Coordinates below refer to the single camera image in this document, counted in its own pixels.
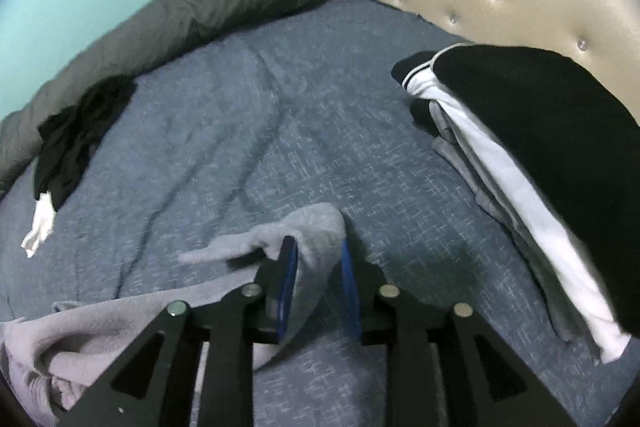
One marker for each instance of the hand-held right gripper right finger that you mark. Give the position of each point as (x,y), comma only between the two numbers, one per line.
(350,302)

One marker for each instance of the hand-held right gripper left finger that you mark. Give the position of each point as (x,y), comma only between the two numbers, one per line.
(286,302)

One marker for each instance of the grey fleece garment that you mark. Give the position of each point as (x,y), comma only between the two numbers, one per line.
(315,232)

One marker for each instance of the folded grey garment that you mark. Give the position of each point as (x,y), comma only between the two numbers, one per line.
(500,207)

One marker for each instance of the blue patterned bed cover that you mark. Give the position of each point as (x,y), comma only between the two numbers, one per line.
(225,107)

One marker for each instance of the black white-striped folded garment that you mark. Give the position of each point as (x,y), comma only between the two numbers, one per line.
(407,69)

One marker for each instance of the crumpled white garment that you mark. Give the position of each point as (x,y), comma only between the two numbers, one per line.
(40,227)

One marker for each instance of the crumpled black garment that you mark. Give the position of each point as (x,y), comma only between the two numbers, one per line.
(75,142)

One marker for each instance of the dark grey rolled duvet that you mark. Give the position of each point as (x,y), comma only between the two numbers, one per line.
(200,7)

